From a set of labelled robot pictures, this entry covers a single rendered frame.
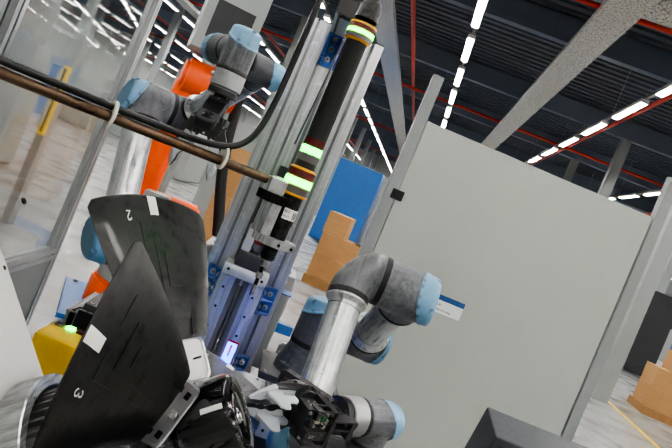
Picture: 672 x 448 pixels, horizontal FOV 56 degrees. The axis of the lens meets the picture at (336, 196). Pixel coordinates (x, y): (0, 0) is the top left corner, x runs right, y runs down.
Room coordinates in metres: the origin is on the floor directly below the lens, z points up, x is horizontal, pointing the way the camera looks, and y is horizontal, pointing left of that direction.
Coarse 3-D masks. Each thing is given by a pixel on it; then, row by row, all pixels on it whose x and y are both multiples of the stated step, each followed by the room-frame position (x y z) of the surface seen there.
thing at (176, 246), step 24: (96, 216) 0.90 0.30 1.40; (120, 216) 0.93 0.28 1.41; (144, 216) 0.96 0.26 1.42; (168, 216) 1.00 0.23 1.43; (192, 216) 1.05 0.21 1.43; (120, 240) 0.91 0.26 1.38; (144, 240) 0.94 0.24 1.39; (168, 240) 0.98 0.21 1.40; (192, 240) 1.02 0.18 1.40; (168, 264) 0.95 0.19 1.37; (192, 264) 0.99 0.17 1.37; (168, 288) 0.94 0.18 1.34; (192, 288) 0.97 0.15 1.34; (192, 312) 0.95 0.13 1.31; (192, 336) 0.93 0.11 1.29
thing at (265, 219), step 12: (276, 180) 0.94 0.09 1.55; (264, 192) 0.95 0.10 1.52; (276, 192) 0.95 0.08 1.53; (264, 204) 0.96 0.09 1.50; (276, 204) 0.94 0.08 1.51; (264, 216) 0.95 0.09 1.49; (276, 216) 0.96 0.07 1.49; (252, 228) 0.97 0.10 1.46; (264, 228) 0.95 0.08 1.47; (264, 240) 0.95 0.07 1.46; (276, 240) 0.95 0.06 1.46; (288, 252) 0.96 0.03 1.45
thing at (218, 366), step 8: (208, 352) 1.22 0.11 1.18; (208, 360) 1.17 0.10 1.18; (216, 360) 1.20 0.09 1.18; (216, 368) 1.15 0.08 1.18; (224, 368) 1.18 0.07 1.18; (240, 376) 1.21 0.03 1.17; (240, 384) 1.13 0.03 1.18; (248, 384) 1.18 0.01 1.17; (248, 392) 1.12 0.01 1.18; (248, 400) 1.06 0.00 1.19; (256, 400) 1.10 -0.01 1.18; (264, 400) 1.15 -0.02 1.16
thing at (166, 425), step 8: (192, 384) 0.82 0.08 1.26; (184, 392) 0.81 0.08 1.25; (192, 392) 0.83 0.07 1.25; (176, 400) 0.80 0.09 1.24; (184, 400) 0.82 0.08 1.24; (192, 400) 0.84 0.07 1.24; (168, 408) 0.79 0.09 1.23; (176, 408) 0.81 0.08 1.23; (184, 408) 0.83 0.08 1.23; (160, 424) 0.79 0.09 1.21; (168, 424) 0.81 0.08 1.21; (176, 424) 0.83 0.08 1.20; (152, 432) 0.79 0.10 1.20; (168, 432) 0.82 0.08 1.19; (144, 440) 0.77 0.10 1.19; (152, 440) 0.79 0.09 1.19; (160, 440) 0.81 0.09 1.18
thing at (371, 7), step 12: (372, 0) 0.97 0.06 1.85; (360, 12) 0.97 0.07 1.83; (372, 12) 0.96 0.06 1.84; (372, 24) 1.00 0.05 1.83; (288, 204) 0.96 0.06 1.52; (300, 204) 0.98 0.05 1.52; (288, 216) 0.96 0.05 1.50; (276, 228) 0.97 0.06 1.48; (288, 228) 0.97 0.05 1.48; (264, 252) 0.97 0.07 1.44; (276, 252) 0.98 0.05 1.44
